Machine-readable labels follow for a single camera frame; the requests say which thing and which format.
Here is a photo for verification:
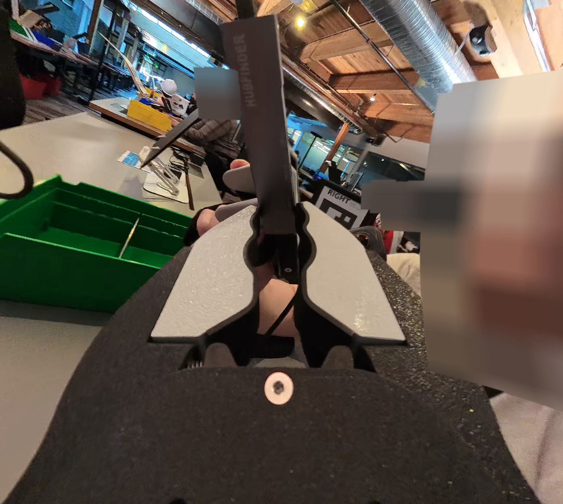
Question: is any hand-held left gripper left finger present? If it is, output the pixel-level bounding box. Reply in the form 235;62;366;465
150;204;261;344

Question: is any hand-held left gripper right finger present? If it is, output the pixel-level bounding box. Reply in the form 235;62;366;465
298;201;407;345

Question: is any slim dark grey usb hub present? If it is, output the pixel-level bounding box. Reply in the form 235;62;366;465
219;14;303;284

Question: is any black braided usb-c cable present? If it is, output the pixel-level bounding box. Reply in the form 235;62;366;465
0;140;35;201

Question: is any person's right hand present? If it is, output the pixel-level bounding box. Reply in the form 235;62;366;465
197;158;301;336

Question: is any thin metal rod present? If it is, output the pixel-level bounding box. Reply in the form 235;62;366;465
117;216;141;258

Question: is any white laptop stand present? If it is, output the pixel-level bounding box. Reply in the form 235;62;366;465
142;148;207;206

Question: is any green compartment tray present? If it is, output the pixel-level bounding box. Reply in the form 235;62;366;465
0;174;194;315

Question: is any blue white leaflet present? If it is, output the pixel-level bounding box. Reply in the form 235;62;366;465
116;149;155;169

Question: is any yellow storage bin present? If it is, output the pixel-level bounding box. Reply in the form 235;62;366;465
127;99;173;134

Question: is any small red storage bin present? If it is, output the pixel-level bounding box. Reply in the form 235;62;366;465
20;74;62;100

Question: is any long workbench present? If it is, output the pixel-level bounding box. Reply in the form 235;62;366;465
9;27;137;93

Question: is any dark rounded object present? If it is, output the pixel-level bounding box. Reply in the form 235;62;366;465
0;0;26;130

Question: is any thin black wire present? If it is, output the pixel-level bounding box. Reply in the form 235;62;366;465
259;281;295;336

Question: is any slim silver duct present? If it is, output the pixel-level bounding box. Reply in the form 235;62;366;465
281;60;366;135

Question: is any large silver ribbed duct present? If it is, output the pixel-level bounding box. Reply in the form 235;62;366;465
314;0;480;111

